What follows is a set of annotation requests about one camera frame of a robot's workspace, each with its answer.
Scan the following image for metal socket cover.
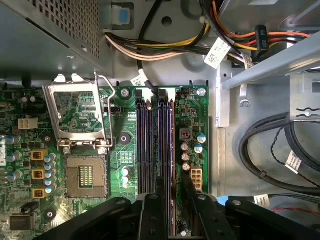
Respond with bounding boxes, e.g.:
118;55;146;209
42;73;112;148

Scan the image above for CPU socket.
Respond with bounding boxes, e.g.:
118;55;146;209
63;154;109;199

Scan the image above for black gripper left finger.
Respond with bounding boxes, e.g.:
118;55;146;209
32;176;169;240

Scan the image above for wire locking lever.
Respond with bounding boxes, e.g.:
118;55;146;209
94;71;117;148

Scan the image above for orange red yellow cable bundle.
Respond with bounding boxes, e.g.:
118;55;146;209
209;0;311;61

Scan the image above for white barcode cable label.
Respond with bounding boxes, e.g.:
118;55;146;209
129;75;149;88
203;37;232;69

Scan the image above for grey metal drive cage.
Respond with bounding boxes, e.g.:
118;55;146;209
221;32;320;126

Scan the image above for open black PC case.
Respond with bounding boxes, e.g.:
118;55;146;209
0;0;320;240

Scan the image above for black-latch RAM slot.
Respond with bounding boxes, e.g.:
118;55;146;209
158;88;167;181
136;89;144;195

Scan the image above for grey power supply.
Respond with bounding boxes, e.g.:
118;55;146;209
0;0;118;81

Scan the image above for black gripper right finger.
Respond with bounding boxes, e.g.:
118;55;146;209
182;173;320;240

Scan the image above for blue tab clip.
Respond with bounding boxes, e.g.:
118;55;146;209
111;2;135;31

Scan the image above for thick black cables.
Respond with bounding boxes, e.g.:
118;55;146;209
238;112;320;191

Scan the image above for green motherboard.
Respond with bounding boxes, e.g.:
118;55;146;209
0;79;211;240

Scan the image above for white-latch RAM slot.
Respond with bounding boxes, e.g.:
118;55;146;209
143;89;154;195
165;88;176;237

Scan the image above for yellow white power cable bundle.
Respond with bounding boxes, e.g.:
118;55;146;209
103;21;213;63

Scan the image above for black cable connector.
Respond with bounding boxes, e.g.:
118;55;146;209
254;24;270;59

